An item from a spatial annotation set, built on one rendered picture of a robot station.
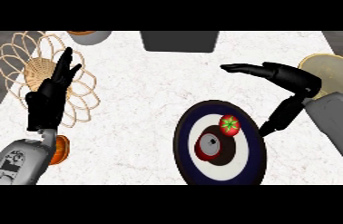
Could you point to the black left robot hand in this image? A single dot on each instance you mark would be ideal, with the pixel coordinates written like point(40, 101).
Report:
point(46, 100)

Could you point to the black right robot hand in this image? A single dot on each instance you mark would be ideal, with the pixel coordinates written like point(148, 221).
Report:
point(285, 78)

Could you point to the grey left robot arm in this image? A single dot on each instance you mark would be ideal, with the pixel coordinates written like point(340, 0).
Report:
point(24, 159)

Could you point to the pale yellow bowl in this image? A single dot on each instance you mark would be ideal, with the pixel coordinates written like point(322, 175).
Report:
point(328, 75)

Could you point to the red can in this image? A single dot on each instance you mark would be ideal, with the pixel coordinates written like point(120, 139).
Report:
point(208, 146)

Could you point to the dark blue and white plate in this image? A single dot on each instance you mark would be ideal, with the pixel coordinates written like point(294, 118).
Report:
point(250, 161)

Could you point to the dark grey flat slab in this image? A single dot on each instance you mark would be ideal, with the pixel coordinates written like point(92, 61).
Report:
point(9, 64)

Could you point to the grey slanted panel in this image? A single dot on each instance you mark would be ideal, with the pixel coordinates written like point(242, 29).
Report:
point(335, 40)

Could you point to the orange fruit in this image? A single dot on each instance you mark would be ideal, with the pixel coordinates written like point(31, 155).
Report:
point(60, 150)

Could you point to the red tomato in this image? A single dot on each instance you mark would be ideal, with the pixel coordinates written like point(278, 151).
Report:
point(229, 124)

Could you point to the dark grey box appliance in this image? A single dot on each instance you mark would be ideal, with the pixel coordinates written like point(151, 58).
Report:
point(179, 41)

